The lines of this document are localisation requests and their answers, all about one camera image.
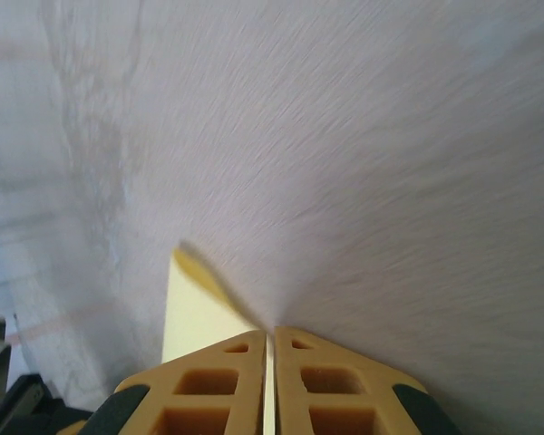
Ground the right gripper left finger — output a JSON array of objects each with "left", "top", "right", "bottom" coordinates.
[{"left": 88, "top": 329, "right": 267, "bottom": 435}]

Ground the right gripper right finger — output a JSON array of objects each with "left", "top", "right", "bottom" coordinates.
[{"left": 274, "top": 324, "right": 463, "bottom": 435}]

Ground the yellow square paper sheet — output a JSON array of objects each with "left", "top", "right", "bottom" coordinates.
[{"left": 161, "top": 246, "right": 277, "bottom": 435}]

